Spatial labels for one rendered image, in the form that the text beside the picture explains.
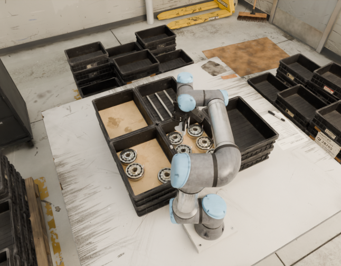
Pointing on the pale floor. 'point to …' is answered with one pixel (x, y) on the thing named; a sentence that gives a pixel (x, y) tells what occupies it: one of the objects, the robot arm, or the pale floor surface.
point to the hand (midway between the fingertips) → (186, 131)
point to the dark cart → (8, 110)
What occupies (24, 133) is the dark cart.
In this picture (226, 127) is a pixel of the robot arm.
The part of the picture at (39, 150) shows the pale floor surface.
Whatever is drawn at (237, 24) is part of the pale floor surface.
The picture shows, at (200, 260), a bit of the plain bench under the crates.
